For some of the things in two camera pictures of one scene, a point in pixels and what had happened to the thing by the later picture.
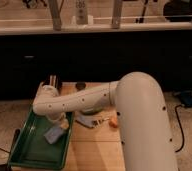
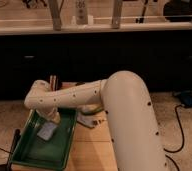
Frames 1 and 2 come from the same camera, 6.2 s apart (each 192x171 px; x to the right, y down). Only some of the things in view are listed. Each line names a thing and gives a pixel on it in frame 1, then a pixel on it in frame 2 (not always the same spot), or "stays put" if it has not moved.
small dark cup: [80, 85] stays put
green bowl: [92, 111] stays put
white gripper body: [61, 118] -> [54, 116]
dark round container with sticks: [53, 80] stays put
